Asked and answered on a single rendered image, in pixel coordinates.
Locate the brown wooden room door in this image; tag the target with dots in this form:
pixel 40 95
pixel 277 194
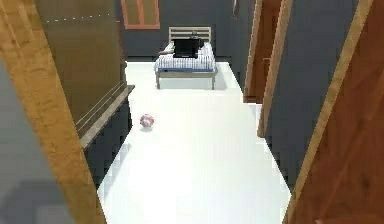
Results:
pixel 346 140
pixel 263 50

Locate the wooden bed with striped cover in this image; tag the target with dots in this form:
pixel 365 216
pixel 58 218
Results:
pixel 185 62

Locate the black laptop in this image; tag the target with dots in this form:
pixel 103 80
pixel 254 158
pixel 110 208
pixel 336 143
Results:
pixel 185 48

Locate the red and white ball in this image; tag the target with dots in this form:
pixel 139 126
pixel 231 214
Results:
pixel 146 120

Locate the dark cupboard with wooden top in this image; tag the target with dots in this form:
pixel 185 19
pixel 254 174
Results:
pixel 100 113

